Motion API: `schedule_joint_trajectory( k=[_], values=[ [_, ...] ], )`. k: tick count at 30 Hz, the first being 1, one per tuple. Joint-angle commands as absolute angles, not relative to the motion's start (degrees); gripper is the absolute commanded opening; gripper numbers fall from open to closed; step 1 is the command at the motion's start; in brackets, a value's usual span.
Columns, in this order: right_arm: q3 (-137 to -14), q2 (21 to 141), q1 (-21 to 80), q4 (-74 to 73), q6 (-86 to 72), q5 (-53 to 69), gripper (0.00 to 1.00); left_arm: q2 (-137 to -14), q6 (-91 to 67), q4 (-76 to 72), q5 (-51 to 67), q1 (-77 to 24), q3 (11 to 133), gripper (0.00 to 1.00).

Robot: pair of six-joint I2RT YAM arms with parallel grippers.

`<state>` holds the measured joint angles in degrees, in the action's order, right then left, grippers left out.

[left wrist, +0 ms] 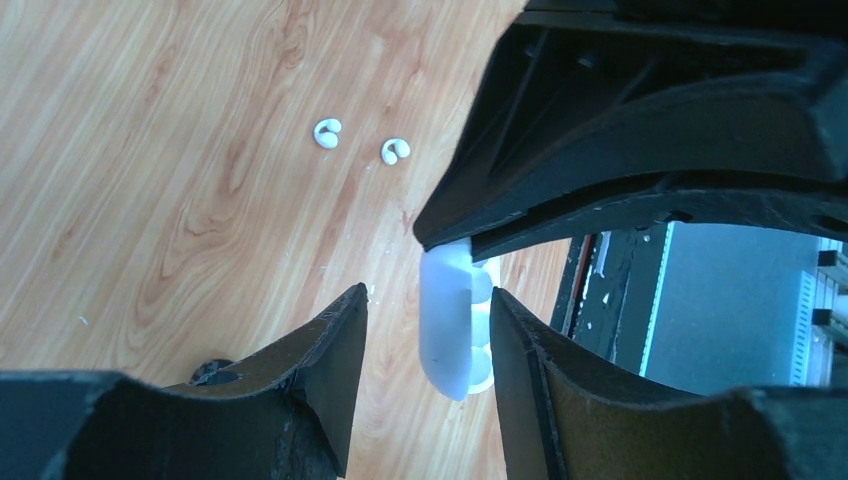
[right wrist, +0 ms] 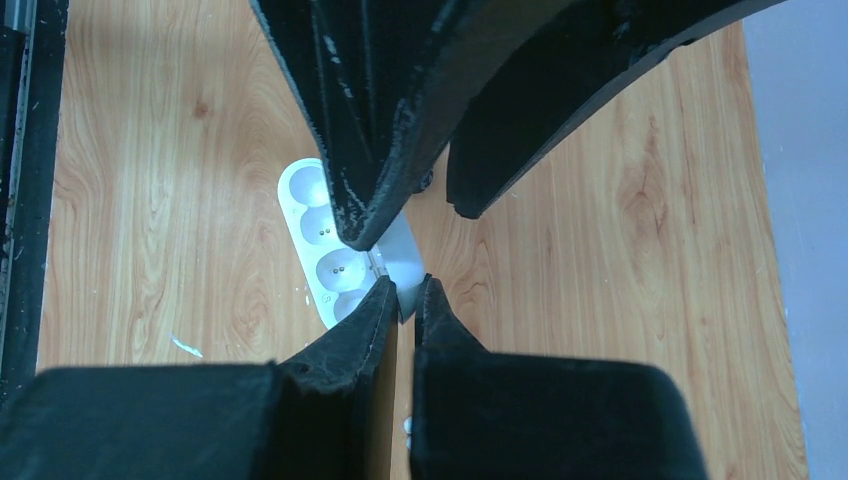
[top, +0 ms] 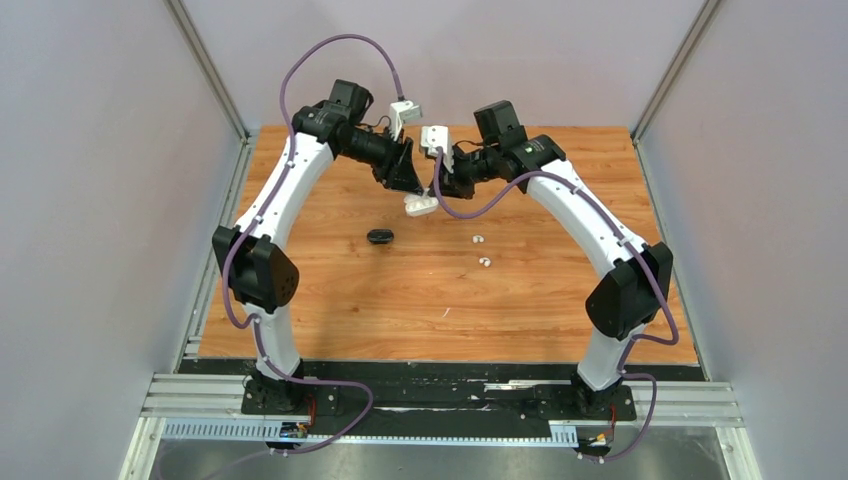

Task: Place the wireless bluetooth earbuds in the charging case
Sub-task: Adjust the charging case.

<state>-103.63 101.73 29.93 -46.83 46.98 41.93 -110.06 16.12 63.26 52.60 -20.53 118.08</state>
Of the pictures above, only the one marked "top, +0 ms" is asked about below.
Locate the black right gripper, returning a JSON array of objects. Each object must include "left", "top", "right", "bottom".
[{"left": 430, "top": 143, "right": 500, "bottom": 201}]

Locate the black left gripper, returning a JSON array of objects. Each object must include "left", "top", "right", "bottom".
[{"left": 340, "top": 125, "right": 425, "bottom": 197}]

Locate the white earbud charging case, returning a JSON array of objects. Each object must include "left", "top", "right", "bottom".
[{"left": 403, "top": 192, "right": 440, "bottom": 217}]

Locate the black earbud charging case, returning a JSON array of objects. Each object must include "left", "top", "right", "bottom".
[{"left": 366, "top": 229, "right": 395, "bottom": 245}]

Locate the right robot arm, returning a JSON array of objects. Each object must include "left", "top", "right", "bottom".
[{"left": 420, "top": 100, "right": 673, "bottom": 418}]

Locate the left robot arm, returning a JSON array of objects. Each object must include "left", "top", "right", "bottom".
[{"left": 212, "top": 80, "right": 423, "bottom": 413}]

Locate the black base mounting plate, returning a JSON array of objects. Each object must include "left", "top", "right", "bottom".
[{"left": 177, "top": 358, "right": 708, "bottom": 440}]

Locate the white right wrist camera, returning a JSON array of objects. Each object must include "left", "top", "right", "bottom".
[{"left": 419, "top": 125, "right": 454, "bottom": 173}]

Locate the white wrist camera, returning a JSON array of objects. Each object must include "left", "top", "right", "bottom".
[
  {"left": 419, "top": 125, "right": 454, "bottom": 173},
  {"left": 388, "top": 100, "right": 422, "bottom": 141}
]

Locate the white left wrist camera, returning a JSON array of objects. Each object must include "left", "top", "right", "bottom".
[{"left": 388, "top": 100, "right": 422, "bottom": 141}]

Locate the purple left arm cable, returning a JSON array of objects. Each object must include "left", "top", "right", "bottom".
[{"left": 220, "top": 34, "right": 407, "bottom": 456}]

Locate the left aluminium corner post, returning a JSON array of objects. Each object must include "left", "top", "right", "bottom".
[{"left": 163, "top": 0, "right": 251, "bottom": 144}]

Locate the aluminium corner post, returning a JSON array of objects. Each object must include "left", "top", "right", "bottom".
[
  {"left": 163, "top": 0, "right": 251, "bottom": 144},
  {"left": 630, "top": 0, "right": 724, "bottom": 146}
]

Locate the right aluminium corner post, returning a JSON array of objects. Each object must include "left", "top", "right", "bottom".
[{"left": 630, "top": 0, "right": 724, "bottom": 146}]

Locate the aluminium frame rail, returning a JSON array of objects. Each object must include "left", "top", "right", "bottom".
[{"left": 141, "top": 374, "right": 745, "bottom": 428}]

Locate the slotted cable duct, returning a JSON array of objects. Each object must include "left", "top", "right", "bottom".
[{"left": 162, "top": 418, "right": 580, "bottom": 448}]

